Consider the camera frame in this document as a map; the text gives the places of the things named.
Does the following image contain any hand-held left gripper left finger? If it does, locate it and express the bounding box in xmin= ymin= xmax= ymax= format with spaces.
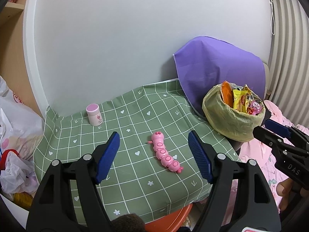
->
xmin=25 ymin=131 xmax=121 ymax=232

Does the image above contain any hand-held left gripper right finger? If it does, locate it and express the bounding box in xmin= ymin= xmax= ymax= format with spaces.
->
xmin=188 ymin=130 xmax=282 ymax=232

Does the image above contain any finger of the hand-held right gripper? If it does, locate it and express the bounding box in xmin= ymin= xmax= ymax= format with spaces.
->
xmin=264 ymin=119 xmax=309 ymax=148
xmin=253 ymin=126 xmax=287 ymax=148

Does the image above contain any red pink candy wrapper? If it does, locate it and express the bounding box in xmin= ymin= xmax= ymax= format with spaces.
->
xmin=246 ymin=100 xmax=263 ymax=115

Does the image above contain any yellow bag lined bin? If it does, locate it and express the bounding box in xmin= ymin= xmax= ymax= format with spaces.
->
xmin=202 ymin=82 xmax=266 ymax=155

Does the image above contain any yellow snack packet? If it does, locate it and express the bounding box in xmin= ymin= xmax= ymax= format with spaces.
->
xmin=232 ymin=88 xmax=253 ymax=113

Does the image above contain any orange snack packet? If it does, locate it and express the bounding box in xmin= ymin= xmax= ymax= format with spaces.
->
xmin=221 ymin=81 xmax=234 ymax=108

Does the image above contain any person's left forearm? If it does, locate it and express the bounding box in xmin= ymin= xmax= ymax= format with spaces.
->
xmin=110 ymin=213 xmax=146 ymax=232

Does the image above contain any person's right hand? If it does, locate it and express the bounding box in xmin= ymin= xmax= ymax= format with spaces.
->
xmin=276 ymin=177 xmax=309 ymax=213

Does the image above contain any pink floral blanket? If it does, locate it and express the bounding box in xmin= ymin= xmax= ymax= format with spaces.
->
xmin=212 ymin=99 xmax=309 ymax=232

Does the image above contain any pink caterpillar toy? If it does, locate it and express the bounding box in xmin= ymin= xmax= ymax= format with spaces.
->
xmin=148 ymin=131 xmax=184 ymax=174

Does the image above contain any green checked tablecloth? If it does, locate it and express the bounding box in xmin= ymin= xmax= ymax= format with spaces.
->
xmin=32 ymin=79 xmax=239 ymax=226

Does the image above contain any pink white small jar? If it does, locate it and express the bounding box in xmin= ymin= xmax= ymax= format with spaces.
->
xmin=86 ymin=104 xmax=104 ymax=126

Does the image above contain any orange plastic stool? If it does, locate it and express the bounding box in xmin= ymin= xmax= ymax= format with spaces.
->
xmin=142 ymin=203 xmax=194 ymax=232

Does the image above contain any striped curtain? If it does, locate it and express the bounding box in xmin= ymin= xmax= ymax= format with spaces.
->
xmin=267 ymin=0 xmax=309 ymax=126

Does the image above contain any white red print plastic bag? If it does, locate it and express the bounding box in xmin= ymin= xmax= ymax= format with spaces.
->
xmin=0 ymin=76 xmax=45 ymax=161

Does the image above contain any yellow round object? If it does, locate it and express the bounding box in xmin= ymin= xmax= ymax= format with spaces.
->
xmin=13 ymin=192 xmax=34 ymax=209

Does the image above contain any crumpled white plastic bag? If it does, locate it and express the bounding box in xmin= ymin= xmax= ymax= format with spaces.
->
xmin=0 ymin=150 xmax=40 ymax=195

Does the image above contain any wooden shelf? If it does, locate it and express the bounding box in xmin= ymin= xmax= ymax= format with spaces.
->
xmin=0 ymin=0 xmax=46 ymax=116

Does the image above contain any white cord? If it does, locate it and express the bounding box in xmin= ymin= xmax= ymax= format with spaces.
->
xmin=269 ymin=0 xmax=276 ymax=35

